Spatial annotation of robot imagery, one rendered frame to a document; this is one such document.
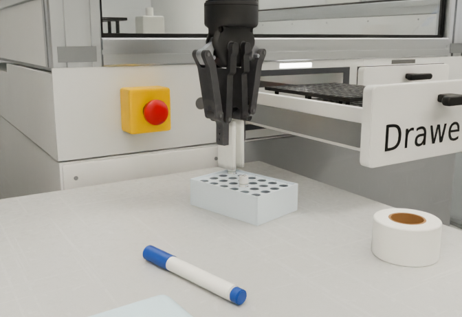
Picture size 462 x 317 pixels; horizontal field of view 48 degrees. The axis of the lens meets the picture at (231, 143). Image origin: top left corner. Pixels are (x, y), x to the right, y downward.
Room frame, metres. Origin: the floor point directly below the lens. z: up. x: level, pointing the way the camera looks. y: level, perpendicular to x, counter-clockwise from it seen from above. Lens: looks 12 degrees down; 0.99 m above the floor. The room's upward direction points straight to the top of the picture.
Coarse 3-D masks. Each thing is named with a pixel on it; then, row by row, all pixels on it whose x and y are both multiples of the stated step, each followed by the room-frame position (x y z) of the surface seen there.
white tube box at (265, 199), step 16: (208, 176) 0.71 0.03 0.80; (224, 176) 0.73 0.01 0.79; (256, 176) 0.71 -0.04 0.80; (192, 192) 0.69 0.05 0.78; (208, 192) 0.67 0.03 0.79; (224, 192) 0.65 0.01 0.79; (240, 192) 0.63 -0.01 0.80; (256, 192) 0.64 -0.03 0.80; (272, 192) 0.63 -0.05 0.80; (288, 192) 0.65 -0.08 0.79; (208, 208) 0.67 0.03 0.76; (224, 208) 0.65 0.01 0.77; (240, 208) 0.63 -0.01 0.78; (256, 208) 0.61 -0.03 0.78; (272, 208) 0.63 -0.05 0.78; (288, 208) 0.65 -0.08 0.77; (256, 224) 0.61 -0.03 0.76
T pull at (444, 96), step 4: (440, 96) 0.73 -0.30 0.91; (444, 96) 0.70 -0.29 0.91; (448, 96) 0.70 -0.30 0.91; (452, 96) 0.70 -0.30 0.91; (456, 96) 0.70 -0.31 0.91; (460, 96) 0.71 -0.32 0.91; (440, 100) 0.73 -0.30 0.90; (444, 100) 0.70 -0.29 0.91; (448, 100) 0.70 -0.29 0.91; (452, 100) 0.70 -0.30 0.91; (456, 100) 0.70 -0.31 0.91; (460, 100) 0.71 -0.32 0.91; (444, 104) 0.70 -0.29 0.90; (448, 104) 0.70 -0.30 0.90; (452, 104) 0.70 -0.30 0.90; (456, 104) 0.70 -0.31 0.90; (460, 104) 0.71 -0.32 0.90
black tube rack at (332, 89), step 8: (272, 88) 0.95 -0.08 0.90; (280, 88) 0.94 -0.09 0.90; (288, 88) 0.95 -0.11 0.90; (296, 88) 0.94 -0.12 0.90; (304, 88) 0.94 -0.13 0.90; (312, 88) 0.94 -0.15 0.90; (320, 88) 0.94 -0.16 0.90; (328, 88) 0.94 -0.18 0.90; (336, 88) 0.94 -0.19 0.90; (344, 88) 0.94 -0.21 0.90; (352, 88) 0.94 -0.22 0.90; (360, 88) 0.94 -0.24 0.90; (312, 96) 0.85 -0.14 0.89; (320, 96) 0.84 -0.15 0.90; (328, 96) 0.82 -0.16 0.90; (336, 96) 0.81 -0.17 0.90; (344, 96) 0.80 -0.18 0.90; (344, 104) 0.94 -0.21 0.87; (352, 104) 0.94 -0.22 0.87; (360, 104) 0.94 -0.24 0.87
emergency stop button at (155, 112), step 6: (150, 102) 0.79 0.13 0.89; (156, 102) 0.80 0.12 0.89; (162, 102) 0.80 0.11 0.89; (144, 108) 0.79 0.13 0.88; (150, 108) 0.79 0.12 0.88; (156, 108) 0.79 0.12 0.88; (162, 108) 0.80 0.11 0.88; (144, 114) 0.79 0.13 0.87; (150, 114) 0.79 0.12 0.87; (156, 114) 0.79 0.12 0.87; (162, 114) 0.80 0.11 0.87; (150, 120) 0.79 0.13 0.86; (156, 120) 0.79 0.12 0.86; (162, 120) 0.80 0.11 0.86
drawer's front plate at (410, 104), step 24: (384, 96) 0.68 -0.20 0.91; (408, 96) 0.71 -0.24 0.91; (432, 96) 0.73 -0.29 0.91; (384, 120) 0.68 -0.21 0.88; (408, 120) 0.71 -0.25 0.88; (432, 120) 0.73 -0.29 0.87; (456, 120) 0.76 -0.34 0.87; (360, 144) 0.68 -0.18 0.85; (384, 144) 0.68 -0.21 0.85; (408, 144) 0.71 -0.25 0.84; (432, 144) 0.74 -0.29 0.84; (456, 144) 0.77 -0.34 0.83
